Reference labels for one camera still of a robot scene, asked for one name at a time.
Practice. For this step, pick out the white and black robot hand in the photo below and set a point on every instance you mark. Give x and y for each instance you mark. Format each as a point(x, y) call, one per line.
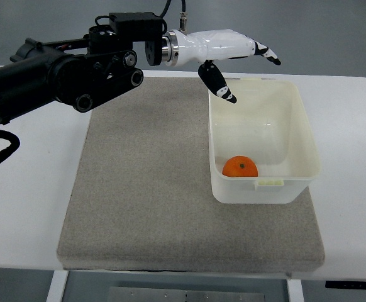
point(205, 47)

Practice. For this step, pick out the orange fruit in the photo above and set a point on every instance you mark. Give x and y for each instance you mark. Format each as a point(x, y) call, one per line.
point(240, 166)

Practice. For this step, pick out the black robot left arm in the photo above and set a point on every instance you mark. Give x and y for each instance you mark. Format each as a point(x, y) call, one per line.
point(83, 73)

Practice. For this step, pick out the white plastic box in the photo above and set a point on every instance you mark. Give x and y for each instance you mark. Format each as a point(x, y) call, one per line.
point(269, 125)

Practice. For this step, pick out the grey felt mat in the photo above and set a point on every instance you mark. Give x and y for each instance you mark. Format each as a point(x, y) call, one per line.
point(142, 197)

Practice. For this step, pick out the white table leg right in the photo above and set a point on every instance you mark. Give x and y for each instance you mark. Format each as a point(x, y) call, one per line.
point(295, 292)

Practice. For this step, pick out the white table leg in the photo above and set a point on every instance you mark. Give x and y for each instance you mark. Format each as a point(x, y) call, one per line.
point(295, 292)
point(57, 286)

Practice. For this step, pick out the black table control panel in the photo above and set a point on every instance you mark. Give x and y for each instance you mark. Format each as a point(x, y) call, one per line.
point(361, 285)

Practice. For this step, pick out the white table leg left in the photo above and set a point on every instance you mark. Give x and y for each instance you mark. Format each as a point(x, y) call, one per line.
point(57, 286)

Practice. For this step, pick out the grey metal base plate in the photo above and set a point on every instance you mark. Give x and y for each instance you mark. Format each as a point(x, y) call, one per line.
point(153, 294)

